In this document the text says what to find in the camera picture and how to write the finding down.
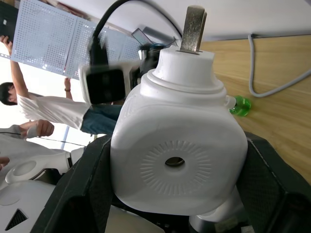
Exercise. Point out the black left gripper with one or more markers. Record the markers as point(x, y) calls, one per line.
point(147, 60)

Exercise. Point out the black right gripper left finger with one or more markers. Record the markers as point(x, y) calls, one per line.
point(80, 189)

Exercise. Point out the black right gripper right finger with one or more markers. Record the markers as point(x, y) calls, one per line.
point(272, 194)

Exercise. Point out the white mosquito repellent heater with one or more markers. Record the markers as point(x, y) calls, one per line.
point(170, 116)

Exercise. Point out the green liquid repellent bottle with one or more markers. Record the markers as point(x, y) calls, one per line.
point(240, 106)

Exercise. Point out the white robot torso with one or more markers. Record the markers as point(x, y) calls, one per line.
point(26, 204)

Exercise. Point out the person in white long sleeves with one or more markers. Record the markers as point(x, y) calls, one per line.
point(29, 148)

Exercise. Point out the person in white t-shirt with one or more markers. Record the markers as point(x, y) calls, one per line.
point(56, 109)

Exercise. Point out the white perforated panel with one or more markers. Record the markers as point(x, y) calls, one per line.
point(51, 38)

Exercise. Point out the black screen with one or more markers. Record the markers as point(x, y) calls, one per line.
point(7, 19)

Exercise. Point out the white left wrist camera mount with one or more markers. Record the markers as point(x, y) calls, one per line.
point(104, 85)

